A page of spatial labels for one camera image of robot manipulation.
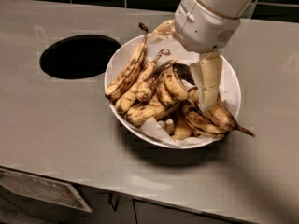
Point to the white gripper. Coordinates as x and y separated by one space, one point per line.
204 27

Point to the banana with long stem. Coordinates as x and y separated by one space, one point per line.
223 118

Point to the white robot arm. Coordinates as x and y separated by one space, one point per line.
230 8

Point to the curved banana with black peel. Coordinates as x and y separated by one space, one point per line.
173 77

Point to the white bowl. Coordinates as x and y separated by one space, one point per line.
229 87

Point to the long spotted banana far left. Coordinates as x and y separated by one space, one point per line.
129 73

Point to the short dark-spotted banana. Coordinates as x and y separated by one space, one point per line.
146 88

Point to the lower right spotted banana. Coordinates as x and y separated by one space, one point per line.
193 116

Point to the small banana at bowl bottom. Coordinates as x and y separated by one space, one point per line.
182 130

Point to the lower left spotted banana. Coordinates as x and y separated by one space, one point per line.
138 114

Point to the white paper napkin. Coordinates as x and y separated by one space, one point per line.
153 130

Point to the round black counter hole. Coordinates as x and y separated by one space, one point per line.
79 56

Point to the framed sign on cabinet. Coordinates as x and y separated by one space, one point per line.
43 189

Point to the black cabinet handle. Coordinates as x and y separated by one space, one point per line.
113 201

